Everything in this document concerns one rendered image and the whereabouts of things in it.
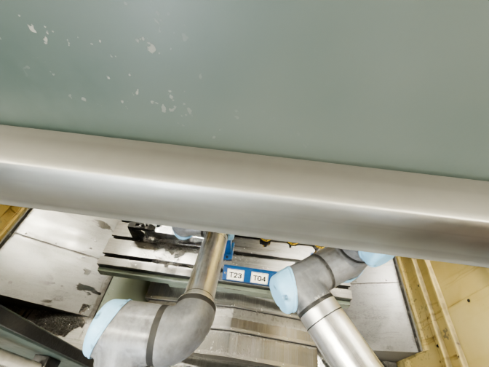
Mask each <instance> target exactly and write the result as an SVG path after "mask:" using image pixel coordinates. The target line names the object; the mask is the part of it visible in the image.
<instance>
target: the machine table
mask: <svg viewBox="0 0 489 367"><path fill-rule="evenodd" d="M121 221H122V222H118V224H117V225H116V228H115V230H114V232H113V233H112V236H114V238H110V239H109V241H108V243H107V244H106V246H105V248H104V250H103V253H104V254H105V255H104V256H100V258H99V259H98V262H97V265H98V266H99V267H98V272H99V273H100V274H101V275H109V276H114V277H124V278H129V279H135V280H145V281H151V282H156V283H166V284H171V285H181V286H187V285H188V281H189V279H190V276H191V273H192V270H193V268H190V267H189V266H187V265H194V264H195V261H196V258H197V256H198V254H197V255H195V253H194V254H193V252H194V251H193V250H192V249H191V250H189V249H188V250H187V251H188V253H184V255H183V256H181V258H180V257H178V258H179V260H177V259H178V258H174V257H175V254H174V256H173V255H171V254H170V252H169V251H168V252H167V251H166V253H165V250H164V248H160V249H161V250H160V249H158V248H157V249H158V252H157V249H155V248H156V247H157V246H158V245H157V243H151V242H144V241H143V240H140V241H138V240H139V239H134V238H132V236H131V234H130V231H129V229H128V228H127V226H128V224H129V221H124V220H121ZM141 241H142V242H141ZM259 241H260V238H257V237H246V236H240V235H234V239H233V240H232V242H235V245H234V253H233V258H232V261H227V260H226V261H223V262H222V266H221V269H220V275H219V279H218V285H217V288H216V290H217V291H222V292H229V293H238V294H244V295H249V296H259V297H264V298H270V299H273V296H272V294H271V290H270V286H265V285H255V284H249V283H239V282H234V281H228V280H222V276H223V265H224V264H227V265H233V266H238V267H249V268H254V269H265V270H270V271H276V272H279V271H280V270H282V269H284V268H285V267H287V266H291V265H292V264H294V263H296V262H298V261H300V260H302V259H304V258H306V257H308V256H310V255H311V253H314V251H315V250H314V248H313V245H307V244H302V243H298V244H297V245H296V246H292V247H291V248H289V245H288V244H287V242H285V241H279V240H271V243H270V245H267V246H266V247H263V245H262V244H260V242H259ZM154 246H155V248H154ZM309 246H310V247H309ZM132 247H133V248H132ZM152 247H153V248H152ZM154 249H155V250H154ZM141 251H142V252H141ZM154 251H155V253H154ZM187 251H186V252H187ZM251 252H252V253H251ZM143 254H145V255H143ZM152 254H153V255H152ZM234 254H235V255H234ZM147 255H148V256H147ZM170 255H171V256H170ZM140 256H141V257H140ZM155 256H156V258H158V257H159V258H160V257H161V258H160V259H162V258H163V260H165V261H171V262H176V263H179V264H183V265H179V266H178V267H177V266H172V265H169V266H168V267H169V268H168V267H166V268H165V267H164V266H163V264H160V265H158V264H156V263H151V262H152V260H158V259H159V258H158V259H156V258H155ZM166 257H167V258H166ZM235 257H236V258H235ZM238 257H239V258H240V259H239V258H238ZM169 258H170V260H169ZM128 259H129V260H128ZM144 259H145V260H144ZM174 259H175V260H174ZM163 260H160V261H163ZM177 261H178V262H177ZM184 264H187V265H184ZM163 267H164V268H163ZM170 267H171V268H170ZM176 267H177V268H176ZM349 287H350V283H342V284H340V285H338V286H337V287H335V288H334V289H332V290H331V291H330V292H331V294H332V295H333V296H334V297H335V299H336V301H337V302H338V303H339V304H340V306H341V307H342V309H347V308H348V307H349V306H350V301H351V300H352V294H351V290H349Z"/></svg>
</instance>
